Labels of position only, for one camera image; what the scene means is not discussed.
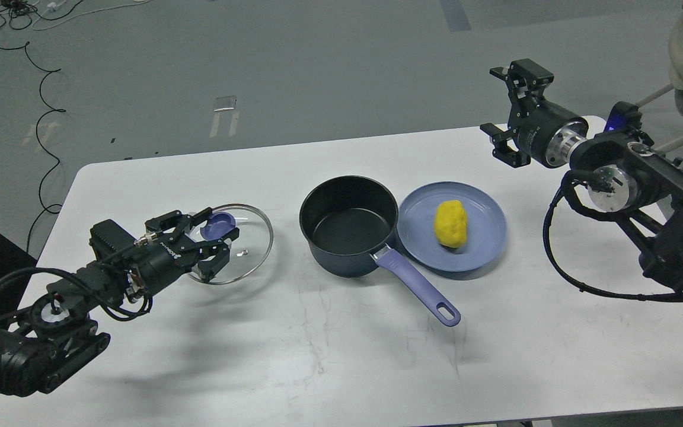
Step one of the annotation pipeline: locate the yellow potato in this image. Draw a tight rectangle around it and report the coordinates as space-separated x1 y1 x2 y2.
433 200 467 249

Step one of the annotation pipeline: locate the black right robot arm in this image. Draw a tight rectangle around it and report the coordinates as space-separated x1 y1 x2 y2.
480 59 683 303

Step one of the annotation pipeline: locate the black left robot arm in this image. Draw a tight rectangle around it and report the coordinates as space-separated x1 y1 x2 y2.
0 208 240 397

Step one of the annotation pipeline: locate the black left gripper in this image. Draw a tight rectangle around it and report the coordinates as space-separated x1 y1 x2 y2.
131 208 240 297

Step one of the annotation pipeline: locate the glass lid purple knob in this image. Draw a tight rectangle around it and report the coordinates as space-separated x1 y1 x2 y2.
188 203 275 285

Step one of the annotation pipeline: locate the white cable on floor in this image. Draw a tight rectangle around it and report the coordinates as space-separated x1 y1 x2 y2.
32 0 154 31

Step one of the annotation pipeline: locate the blue plate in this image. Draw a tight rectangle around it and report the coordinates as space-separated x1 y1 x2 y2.
397 181 507 275

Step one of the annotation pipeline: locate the small clear floor plate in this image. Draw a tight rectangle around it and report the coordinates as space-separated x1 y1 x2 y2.
212 95 238 113

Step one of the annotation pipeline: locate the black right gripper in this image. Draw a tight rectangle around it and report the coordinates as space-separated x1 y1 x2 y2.
480 59 590 168

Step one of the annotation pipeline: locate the dark blue saucepan purple handle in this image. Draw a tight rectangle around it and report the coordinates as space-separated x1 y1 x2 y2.
299 176 461 327

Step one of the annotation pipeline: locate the black cable on floor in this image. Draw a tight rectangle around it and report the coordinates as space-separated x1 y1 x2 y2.
0 0 84 253

